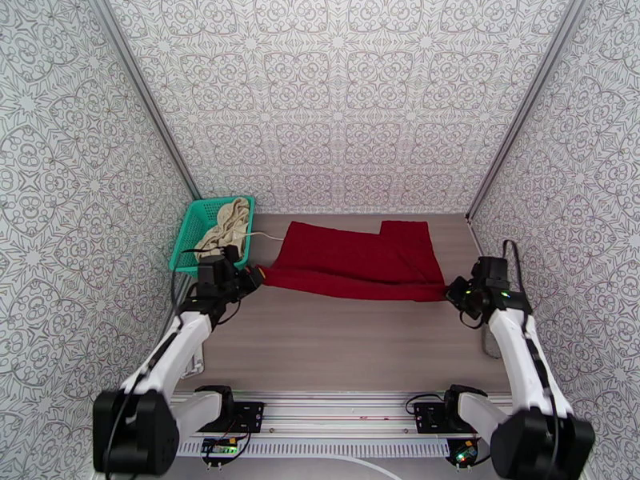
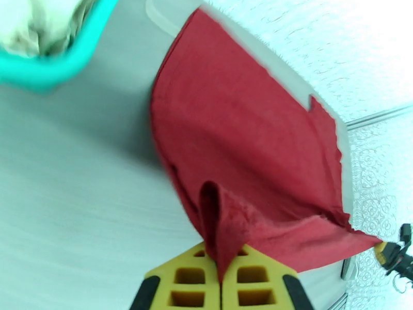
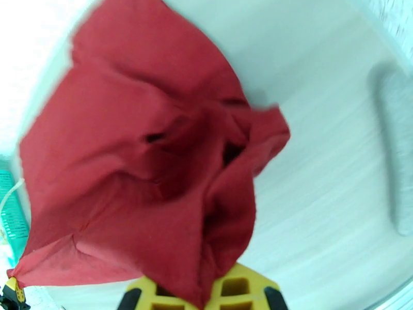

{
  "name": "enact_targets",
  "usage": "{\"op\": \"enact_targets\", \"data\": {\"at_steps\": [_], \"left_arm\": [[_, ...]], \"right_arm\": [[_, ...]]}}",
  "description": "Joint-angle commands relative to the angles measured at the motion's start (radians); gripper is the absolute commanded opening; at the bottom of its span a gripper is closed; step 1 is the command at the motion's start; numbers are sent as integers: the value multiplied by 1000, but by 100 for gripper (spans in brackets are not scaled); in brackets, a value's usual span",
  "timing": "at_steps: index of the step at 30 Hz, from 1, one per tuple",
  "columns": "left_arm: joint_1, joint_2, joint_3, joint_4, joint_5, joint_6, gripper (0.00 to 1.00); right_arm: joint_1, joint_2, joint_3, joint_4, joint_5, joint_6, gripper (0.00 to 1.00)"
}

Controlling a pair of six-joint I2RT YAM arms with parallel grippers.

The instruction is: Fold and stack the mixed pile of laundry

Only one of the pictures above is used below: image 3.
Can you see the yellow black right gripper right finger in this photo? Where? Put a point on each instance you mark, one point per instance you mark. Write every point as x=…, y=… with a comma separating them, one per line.
x=258, y=286

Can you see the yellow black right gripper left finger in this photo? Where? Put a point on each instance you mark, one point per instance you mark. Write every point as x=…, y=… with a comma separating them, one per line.
x=145, y=286

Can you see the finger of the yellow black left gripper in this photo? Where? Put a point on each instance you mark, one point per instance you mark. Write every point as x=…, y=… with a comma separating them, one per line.
x=15, y=289

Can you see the red shirt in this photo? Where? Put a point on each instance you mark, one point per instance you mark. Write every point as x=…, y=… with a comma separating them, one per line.
x=135, y=151

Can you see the teal plastic laundry basket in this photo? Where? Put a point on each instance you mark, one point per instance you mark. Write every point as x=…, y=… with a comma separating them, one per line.
x=11, y=218

